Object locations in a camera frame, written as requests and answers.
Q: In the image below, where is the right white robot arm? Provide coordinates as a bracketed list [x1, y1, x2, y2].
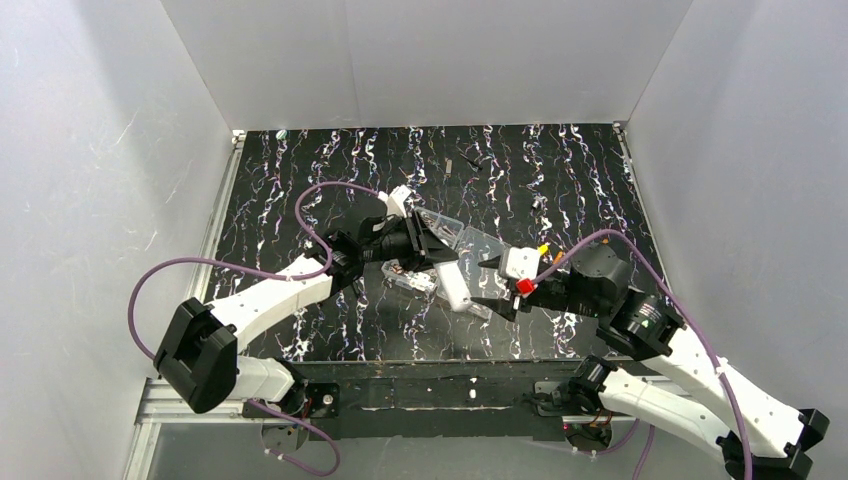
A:
[482, 243, 829, 479]

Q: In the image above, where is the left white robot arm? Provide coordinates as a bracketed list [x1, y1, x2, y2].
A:
[153, 213, 471, 414]

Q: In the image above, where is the clear plastic parts box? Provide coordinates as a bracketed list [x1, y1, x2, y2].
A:
[381, 207, 509, 321]

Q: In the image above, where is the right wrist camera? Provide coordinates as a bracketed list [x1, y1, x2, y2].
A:
[498, 247, 541, 297]

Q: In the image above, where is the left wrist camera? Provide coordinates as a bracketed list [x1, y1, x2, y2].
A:
[378, 185, 412, 218]

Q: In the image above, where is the white remote control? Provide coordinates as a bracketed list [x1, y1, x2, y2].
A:
[434, 260, 472, 312]

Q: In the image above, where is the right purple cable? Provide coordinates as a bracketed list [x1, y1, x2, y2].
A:
[533, 229, 753, 480]

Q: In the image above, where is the aluminium frame rail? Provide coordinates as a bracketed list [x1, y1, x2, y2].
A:
[127, 131, 246, 414]

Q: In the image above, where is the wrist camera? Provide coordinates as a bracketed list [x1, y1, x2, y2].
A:
[378, 185, 412, 218]
[498, 247, 541, 297]

